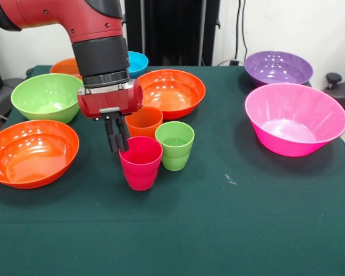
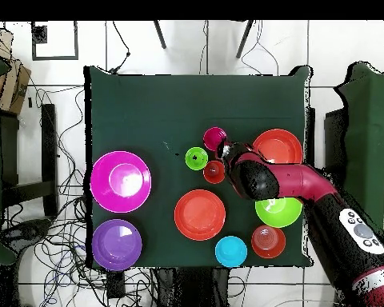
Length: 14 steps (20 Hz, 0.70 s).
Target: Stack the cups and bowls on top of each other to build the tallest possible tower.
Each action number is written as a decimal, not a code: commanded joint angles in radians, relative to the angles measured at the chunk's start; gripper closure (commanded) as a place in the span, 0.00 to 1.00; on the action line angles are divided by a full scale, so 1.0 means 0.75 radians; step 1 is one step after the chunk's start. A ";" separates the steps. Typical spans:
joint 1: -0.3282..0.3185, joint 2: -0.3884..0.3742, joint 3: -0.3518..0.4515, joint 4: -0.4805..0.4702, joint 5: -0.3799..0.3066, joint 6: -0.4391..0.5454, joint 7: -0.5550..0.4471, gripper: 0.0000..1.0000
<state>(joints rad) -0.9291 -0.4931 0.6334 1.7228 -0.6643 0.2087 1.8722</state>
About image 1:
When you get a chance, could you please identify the small deep orange bowl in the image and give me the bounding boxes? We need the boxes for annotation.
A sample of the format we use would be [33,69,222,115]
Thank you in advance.
[49,57,83,80]

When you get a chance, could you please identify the crimson red cup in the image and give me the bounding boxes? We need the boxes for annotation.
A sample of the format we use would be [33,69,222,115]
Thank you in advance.
[118,136,163,191]

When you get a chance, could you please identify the black round knob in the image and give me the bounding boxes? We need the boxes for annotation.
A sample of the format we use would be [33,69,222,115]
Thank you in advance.
[326,72,343,90]

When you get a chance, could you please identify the small blue bowl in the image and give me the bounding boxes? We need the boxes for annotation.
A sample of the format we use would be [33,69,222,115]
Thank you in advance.
[126,51,149,79]

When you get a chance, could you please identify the orange cup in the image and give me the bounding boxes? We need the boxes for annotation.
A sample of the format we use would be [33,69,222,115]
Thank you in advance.
[125,106,164,140]

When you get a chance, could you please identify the black hanging cable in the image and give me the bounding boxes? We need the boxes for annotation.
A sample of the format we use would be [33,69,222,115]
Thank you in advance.
[234,0,250,63]

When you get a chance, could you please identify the dark green tablecloth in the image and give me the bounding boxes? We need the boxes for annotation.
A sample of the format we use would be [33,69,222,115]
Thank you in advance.
[0,64,345,276]

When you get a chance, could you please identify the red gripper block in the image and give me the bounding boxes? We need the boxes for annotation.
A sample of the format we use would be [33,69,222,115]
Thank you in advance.
[77,79,144,154]

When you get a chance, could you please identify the green bowl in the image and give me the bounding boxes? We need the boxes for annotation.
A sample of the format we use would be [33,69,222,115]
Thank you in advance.
[10,73,84,125]

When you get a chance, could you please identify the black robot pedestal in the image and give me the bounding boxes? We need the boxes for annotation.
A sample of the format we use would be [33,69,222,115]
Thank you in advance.
[121,0,221,67]

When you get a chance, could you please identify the green cup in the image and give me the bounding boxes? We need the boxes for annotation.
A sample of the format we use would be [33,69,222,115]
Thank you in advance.
[155,121,196,172]

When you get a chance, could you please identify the purple bowl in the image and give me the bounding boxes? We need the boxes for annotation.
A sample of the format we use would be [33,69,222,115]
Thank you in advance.
[244,51,314,87]

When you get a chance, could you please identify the wide orange bowl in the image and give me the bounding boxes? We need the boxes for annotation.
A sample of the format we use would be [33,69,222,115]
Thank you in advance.
[0,120,80,190]
[136,69,206,120]

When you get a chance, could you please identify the large pink bowl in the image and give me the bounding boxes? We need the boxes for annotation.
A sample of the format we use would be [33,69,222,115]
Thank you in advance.
[244,82,345,158]

